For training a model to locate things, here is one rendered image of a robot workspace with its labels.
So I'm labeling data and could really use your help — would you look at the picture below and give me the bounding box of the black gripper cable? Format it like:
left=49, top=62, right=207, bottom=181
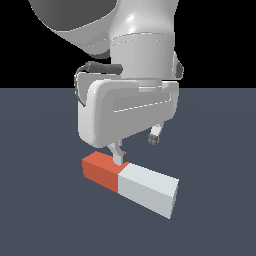
left=73, top=60, right=124, bottom=108

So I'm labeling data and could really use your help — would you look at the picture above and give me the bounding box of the orange and white peg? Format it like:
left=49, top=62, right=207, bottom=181
left=81, top=150, right=180, bottom=220

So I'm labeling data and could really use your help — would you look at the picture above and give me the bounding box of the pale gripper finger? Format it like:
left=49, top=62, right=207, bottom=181
left=106, top=140, right=128, bottom=167
left=147, top=122, right=165, bottom=146

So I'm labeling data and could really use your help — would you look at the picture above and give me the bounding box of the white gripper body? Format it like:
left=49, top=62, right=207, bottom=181
left=77, top=78, right=181, bottom=149

